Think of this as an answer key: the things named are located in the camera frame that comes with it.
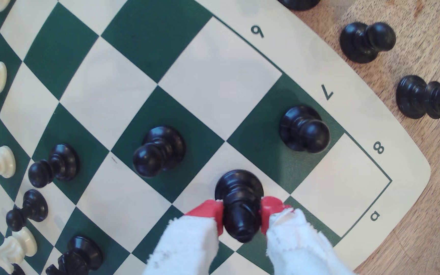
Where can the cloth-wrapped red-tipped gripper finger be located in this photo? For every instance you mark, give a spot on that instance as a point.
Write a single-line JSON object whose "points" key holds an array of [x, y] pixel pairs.
{"points": [[296, 248], [189, 248]]}

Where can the black bishop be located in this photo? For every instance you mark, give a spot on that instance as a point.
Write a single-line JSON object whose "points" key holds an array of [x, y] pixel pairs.
{"points": [[414, 97], [239, 191]]}

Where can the green and cream chess mat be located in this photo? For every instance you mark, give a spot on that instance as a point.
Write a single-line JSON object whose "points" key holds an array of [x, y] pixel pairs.
{"points": [[220, 76]]}

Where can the black pawn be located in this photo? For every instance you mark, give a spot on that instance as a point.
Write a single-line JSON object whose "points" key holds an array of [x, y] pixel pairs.
{"points": [[304, 128], [33, 206], [357, 42], [162, 147], [61, 162], [18, 270]]}

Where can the black knight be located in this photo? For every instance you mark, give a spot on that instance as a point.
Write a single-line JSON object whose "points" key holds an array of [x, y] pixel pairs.
{"points": [[298, 3], [82, 252]]}

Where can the white knight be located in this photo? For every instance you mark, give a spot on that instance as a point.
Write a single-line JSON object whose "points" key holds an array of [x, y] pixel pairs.
{"points": [[17, 244]]}

